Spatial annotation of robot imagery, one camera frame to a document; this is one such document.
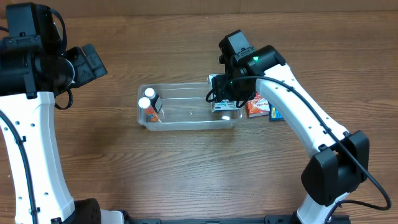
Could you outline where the white plaster box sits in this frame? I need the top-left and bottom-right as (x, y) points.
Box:
(207, 74), (238, 113)

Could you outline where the red Panadol box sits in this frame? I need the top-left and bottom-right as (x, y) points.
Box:
(246, 93), (270, 118)

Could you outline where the blue VapoDrops box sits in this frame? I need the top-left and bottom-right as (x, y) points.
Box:
(269, 103), (284, 121)

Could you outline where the orange tablet tube white cap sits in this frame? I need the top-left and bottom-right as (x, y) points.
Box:
(138, 97), (160, 123)

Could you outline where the dark brown bottle white cap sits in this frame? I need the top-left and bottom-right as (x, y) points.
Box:
(144, 88), (162, 113)

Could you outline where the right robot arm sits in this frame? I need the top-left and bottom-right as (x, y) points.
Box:
(206, 30), (369, 223)

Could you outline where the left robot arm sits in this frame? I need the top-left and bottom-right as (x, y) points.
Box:
(1, 2), (107, 223)

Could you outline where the clear plastic container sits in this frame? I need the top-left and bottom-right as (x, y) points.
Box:
(137, 82), (243, 131)

